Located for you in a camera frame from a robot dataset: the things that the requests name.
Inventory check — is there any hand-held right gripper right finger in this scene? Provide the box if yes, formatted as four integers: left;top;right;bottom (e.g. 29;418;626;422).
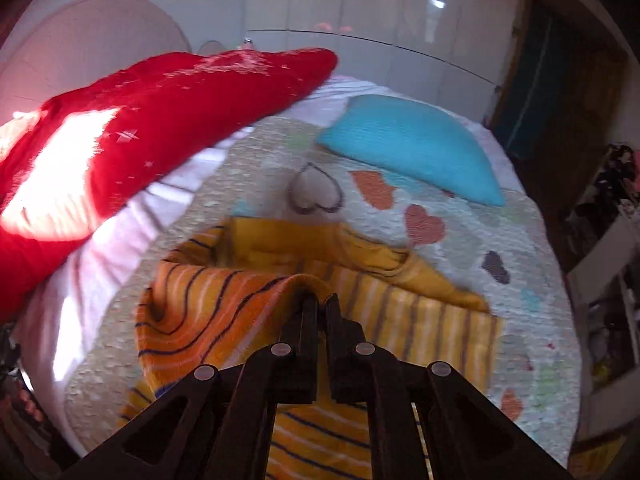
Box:
326;294;576;480

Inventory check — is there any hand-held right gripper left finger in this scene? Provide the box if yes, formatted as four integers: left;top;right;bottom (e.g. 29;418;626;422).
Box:
59;294;321;480

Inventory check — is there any red blanket with stars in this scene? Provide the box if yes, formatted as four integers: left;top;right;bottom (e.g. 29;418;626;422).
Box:
0;48;339;322

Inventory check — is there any white round headboard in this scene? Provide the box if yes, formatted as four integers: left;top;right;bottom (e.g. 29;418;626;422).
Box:
0;0;194;121

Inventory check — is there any dark wooden door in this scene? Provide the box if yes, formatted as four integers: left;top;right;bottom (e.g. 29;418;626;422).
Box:
487;0;631;281

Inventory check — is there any white wardrobe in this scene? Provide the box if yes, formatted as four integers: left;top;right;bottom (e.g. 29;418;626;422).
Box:
190;0;526;126

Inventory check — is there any white shelf unit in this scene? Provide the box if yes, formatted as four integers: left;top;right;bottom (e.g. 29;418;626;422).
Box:
565;210;640;441

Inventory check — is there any yellow striped shirt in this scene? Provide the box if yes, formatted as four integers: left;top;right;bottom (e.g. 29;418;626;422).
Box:
119;216;505;480

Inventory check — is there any turquoise knitted pillow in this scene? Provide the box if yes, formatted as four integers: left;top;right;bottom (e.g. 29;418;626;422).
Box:
317;94;507;207

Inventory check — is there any heart patterned quilt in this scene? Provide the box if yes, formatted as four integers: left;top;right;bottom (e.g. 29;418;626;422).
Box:
64;116;582;469

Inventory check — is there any white bed sheet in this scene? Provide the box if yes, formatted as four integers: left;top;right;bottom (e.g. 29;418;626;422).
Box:
20;76;521;456

